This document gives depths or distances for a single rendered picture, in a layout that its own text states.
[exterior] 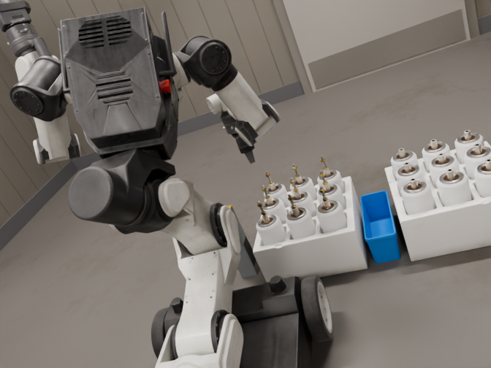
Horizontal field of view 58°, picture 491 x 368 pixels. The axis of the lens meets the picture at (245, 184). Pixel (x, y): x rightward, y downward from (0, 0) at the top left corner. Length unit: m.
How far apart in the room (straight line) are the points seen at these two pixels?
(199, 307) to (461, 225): 0.90
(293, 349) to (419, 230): 0.61
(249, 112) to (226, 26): 2.44
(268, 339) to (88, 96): 0.82
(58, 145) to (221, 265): 0.60
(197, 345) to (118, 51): 0.75
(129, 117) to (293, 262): 0.90
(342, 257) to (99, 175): 1.00
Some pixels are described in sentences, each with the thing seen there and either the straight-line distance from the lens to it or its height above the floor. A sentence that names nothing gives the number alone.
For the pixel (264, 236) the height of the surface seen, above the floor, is 0.22.
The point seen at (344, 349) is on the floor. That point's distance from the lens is 1.48.
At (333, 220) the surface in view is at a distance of 1.61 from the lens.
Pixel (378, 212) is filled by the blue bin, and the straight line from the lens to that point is 1.93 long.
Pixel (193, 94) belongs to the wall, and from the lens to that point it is 3.89.
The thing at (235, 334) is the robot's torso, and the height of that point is 0.29.
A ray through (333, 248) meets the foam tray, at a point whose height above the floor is 0.12.
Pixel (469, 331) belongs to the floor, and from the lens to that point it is 1.46.
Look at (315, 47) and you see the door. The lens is 3.62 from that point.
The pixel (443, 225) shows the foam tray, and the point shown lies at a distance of 1.62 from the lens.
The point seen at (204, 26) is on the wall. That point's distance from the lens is 3.73.
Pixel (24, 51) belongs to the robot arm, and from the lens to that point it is 1.54.
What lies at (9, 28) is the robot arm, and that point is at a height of 1.19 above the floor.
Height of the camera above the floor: 1.10
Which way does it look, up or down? 25 degrees down
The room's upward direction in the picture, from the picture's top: 24 degrees counter-clockwise
